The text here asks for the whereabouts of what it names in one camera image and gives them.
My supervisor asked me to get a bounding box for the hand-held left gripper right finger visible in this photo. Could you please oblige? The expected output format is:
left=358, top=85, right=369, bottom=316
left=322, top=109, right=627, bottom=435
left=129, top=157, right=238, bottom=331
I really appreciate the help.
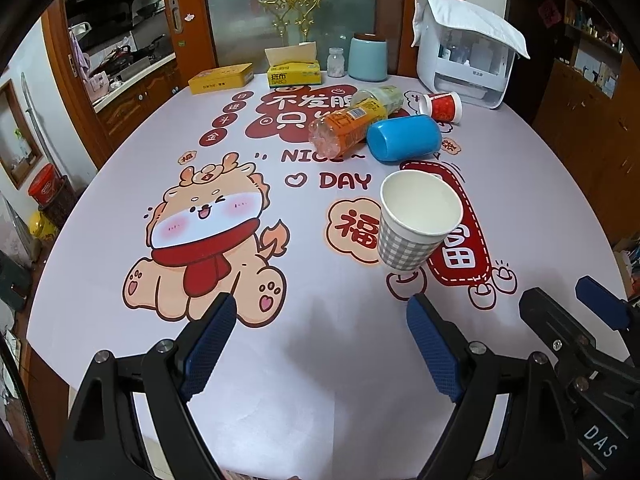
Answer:
left=406, top=294, right=586, bottom=480

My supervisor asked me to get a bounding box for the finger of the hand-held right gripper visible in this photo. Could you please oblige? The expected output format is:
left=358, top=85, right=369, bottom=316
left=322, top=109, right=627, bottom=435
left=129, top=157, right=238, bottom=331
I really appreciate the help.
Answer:
left=518, top=287, right=608, bottom=396
left=575, top=276, right=640, bottom=341

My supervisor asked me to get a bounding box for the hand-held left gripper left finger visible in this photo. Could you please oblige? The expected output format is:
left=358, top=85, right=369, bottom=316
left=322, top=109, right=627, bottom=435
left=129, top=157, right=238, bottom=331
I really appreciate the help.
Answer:
left=55, top=292, right=237, bottom=480

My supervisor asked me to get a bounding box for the grey checked paper cup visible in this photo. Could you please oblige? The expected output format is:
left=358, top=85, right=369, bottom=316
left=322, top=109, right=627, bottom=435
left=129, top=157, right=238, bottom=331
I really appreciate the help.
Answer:
left=376, top=170, right=464, bottom=272

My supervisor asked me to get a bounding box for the blue plastic cup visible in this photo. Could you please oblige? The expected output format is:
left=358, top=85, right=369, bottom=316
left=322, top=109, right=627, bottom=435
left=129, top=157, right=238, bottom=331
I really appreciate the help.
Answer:
left=366, top=114, right=443, bottom=165

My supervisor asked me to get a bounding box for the red paper cup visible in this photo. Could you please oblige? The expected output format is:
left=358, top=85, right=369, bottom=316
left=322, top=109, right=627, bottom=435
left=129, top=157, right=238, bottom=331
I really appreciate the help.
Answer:
left=419, top=92, right=464, bottom=124

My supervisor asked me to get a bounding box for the wooden shelf cabinet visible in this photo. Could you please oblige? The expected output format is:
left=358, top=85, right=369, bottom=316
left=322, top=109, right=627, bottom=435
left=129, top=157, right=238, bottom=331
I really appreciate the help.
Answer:
left=531, top=0, right=640, bottom=243

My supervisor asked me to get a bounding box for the yellow container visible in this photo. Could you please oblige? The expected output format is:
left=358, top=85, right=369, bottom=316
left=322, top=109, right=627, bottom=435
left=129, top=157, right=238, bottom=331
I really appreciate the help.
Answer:
left=27, top=210, right=59, bottom=239

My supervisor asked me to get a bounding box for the red bucket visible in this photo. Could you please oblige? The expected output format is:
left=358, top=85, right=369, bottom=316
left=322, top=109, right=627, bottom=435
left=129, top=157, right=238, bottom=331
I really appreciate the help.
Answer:
left=27, top=163, right=64, bottom=206

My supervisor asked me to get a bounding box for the orange label plastic bottle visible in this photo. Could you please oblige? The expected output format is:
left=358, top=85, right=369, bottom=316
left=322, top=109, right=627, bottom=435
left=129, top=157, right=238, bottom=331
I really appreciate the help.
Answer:
left=307, top=99, right=389, bottom=161

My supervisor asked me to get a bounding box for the wooden kitchen counter cabinet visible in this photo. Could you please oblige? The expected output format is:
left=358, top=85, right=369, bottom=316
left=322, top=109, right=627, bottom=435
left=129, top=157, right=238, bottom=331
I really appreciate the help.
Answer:
left=91, top=52, right=184, bottom=162

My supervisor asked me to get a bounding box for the clear yellow-tinted plastic bottle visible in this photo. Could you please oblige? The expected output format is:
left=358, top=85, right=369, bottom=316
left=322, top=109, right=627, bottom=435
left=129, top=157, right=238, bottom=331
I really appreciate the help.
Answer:
left=350, top=86, right=404, bottom=116

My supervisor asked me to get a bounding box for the white water dispenser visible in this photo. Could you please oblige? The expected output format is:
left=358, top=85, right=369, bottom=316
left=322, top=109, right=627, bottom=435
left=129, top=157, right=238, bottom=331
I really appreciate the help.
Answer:
left=412, top=0, right=517, bottom=110

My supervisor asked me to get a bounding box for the yellow tin box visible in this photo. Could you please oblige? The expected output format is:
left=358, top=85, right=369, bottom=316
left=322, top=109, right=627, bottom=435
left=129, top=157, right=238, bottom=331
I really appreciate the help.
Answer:
left=188, top=63, right=254, bottom=96

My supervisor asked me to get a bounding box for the yellow-green tissue box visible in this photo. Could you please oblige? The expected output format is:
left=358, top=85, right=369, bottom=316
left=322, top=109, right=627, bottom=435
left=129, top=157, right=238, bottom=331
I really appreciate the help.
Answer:
left=264, top=42, right=322, bottom=87

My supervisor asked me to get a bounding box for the wooden framed mirror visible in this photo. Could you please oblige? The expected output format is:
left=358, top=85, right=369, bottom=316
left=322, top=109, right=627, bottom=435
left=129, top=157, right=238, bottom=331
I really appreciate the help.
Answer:
left=0, top=79, right=45, bottom=187

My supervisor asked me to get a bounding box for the teal canister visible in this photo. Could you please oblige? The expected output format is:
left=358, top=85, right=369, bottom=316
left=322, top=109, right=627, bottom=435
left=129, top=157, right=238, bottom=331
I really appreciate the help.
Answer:
left=347, top=33, right=389, bottom=83

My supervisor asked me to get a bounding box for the black wok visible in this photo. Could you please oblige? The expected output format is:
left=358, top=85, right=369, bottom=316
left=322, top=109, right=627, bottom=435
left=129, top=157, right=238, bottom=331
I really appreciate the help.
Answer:
left=134, top=34, right=167, bottom=58

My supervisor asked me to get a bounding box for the white cloth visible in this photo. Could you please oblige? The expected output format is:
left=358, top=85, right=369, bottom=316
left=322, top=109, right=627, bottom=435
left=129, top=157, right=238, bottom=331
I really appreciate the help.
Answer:
left=412, top=0, right=531, bottom=60

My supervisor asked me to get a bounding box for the pink hanging cloth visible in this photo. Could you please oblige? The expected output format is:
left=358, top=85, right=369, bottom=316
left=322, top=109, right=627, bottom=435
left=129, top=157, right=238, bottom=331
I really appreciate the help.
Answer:
left=69, top=29, right=92, bottom=82

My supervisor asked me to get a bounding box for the red wall decoration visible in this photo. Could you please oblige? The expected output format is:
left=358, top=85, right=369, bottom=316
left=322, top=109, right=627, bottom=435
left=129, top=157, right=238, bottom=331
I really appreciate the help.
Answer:
left=537, top=0, right=564, bottom=29

